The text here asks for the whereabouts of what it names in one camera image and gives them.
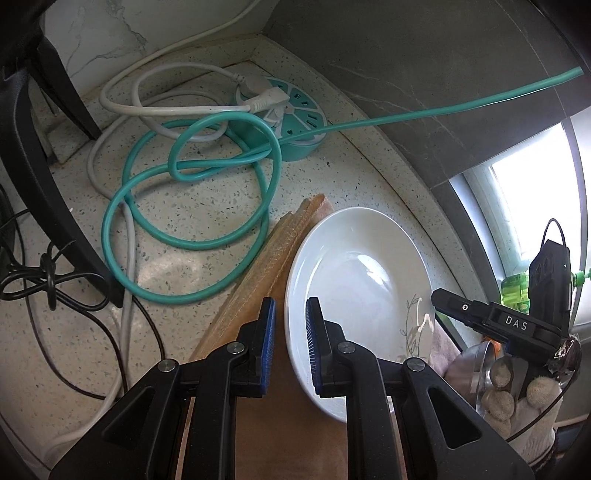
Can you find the black light stand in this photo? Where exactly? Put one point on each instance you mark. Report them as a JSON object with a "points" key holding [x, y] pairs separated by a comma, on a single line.
{"points": [[69, 87]]}

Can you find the person's right hand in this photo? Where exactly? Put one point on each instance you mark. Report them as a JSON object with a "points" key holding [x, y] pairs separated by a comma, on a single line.
{"points": [[542, 392]]}

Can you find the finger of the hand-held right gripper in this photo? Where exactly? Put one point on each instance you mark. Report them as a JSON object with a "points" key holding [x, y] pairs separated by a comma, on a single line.
{"points": [[461, 309]]}

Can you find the orange towel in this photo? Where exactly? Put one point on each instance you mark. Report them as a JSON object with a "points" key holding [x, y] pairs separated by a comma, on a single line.
{"points": [[263, 277]]}

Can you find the large steel bowl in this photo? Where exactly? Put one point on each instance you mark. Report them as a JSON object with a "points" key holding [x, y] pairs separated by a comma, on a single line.
{"points": [[466, 374]]}

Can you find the round teal power strip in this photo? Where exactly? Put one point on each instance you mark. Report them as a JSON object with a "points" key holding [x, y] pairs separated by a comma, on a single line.
{"points": [[304, 110]]}

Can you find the green dish soap bottle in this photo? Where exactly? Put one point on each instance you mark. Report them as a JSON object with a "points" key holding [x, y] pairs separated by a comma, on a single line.
{"points": [[515, 290]]}

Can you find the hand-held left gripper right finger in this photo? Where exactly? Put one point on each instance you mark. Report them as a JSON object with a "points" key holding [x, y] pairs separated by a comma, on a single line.
{"points": [[315, 350]]}

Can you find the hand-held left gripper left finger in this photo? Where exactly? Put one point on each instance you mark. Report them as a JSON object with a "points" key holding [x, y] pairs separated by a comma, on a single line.
{"points": [[267, 350]]}

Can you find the plain white plate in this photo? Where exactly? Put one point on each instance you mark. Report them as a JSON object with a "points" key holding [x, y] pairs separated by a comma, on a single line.
{"points": [[360, 258]]}

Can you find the window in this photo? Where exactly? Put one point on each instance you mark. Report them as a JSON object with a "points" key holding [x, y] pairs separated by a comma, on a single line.
{"points": [[531, 194]]}

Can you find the white plug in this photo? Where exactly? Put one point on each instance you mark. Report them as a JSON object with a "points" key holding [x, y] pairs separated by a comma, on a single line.
{"points": [[270, 97]]}

